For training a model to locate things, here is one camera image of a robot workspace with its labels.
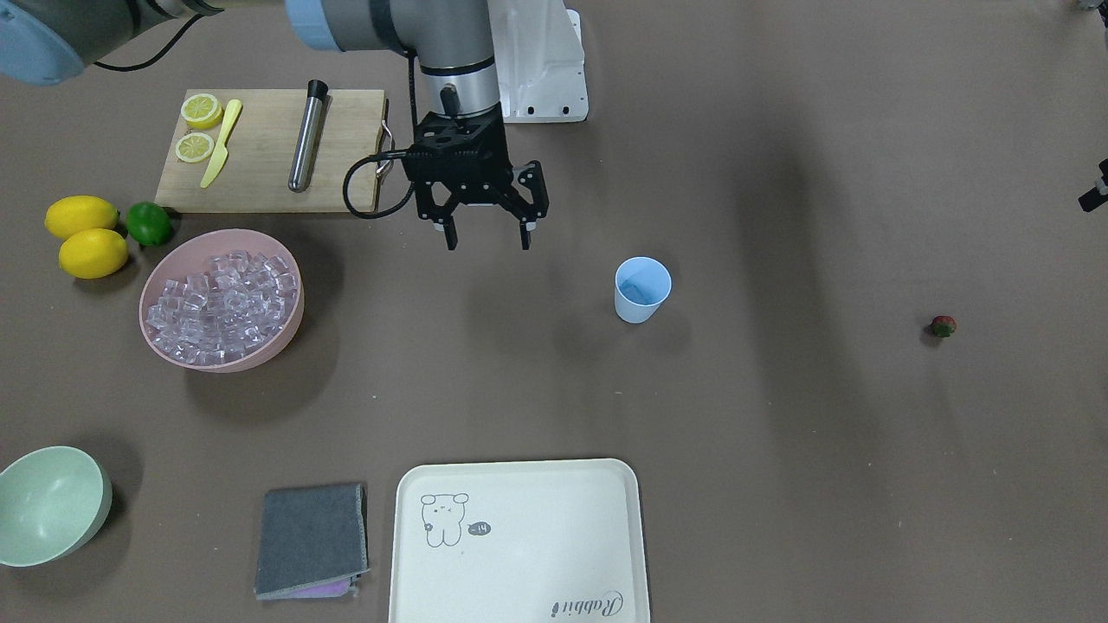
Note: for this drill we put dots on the red strawberry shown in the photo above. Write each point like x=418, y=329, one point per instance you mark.
x=943, y=326

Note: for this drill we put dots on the green lime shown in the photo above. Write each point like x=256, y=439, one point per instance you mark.
x=148, y=224

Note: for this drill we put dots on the lemon slice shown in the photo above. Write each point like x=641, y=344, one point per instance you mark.
x=194, y=147
x=201, y=111

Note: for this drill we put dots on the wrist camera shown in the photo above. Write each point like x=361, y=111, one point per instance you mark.
x=447, y=150

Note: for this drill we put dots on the green bowl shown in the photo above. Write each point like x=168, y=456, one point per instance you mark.
x=53, y=501

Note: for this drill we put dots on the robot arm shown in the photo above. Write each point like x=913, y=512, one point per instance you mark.
x=447, y=44

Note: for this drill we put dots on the yellow lemon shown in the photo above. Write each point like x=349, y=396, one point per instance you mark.
x=72, y=214
x=93, y=253

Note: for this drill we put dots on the light blue plastic cup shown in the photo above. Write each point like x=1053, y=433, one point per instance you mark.
x=641, y=286

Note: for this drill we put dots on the steel muddler rod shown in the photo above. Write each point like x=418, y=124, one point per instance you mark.
x=307, y=145

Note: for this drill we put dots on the pink bowl of ice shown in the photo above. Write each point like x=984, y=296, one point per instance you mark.
x=224, y=301

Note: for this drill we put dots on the grey folded cloth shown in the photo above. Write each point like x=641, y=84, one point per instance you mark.
x=312, y=543

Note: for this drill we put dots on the cream rabbit tray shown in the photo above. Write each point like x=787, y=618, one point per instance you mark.
x=519, y=541

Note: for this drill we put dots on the yellow plastic knife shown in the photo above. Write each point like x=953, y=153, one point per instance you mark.
x=220, y=154

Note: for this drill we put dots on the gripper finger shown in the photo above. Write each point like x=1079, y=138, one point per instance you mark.
x=1097, y=195

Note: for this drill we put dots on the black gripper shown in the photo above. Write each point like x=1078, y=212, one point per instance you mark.
x=479, y=191

